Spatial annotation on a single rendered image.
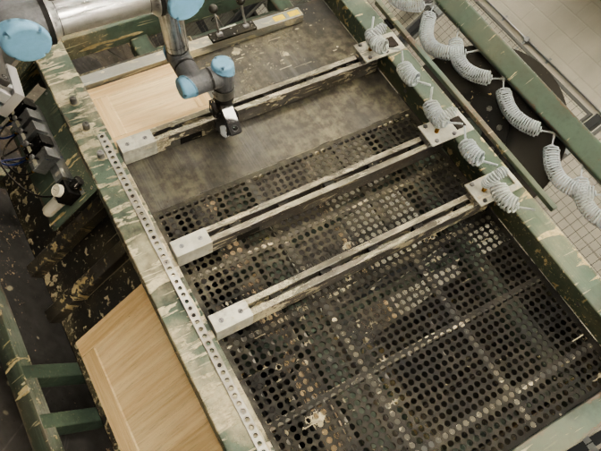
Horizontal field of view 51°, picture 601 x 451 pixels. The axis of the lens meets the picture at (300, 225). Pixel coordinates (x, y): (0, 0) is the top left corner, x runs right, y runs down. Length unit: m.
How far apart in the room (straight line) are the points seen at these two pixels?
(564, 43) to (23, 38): 6.34
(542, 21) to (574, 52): 0.54
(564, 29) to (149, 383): 6.13
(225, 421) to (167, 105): 1.21
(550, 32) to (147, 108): 5.68
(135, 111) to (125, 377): 0.98
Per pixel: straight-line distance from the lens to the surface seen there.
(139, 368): 2.40
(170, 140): 2.35
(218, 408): 1.91
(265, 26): 2.75
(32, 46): 1.74
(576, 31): 7.49
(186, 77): 2.11
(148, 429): 2.39
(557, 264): 2.28
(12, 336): 2.57
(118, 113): 2.49
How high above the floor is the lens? 1.86
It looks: 17 degrees down
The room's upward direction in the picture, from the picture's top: 50 degrees clockwise
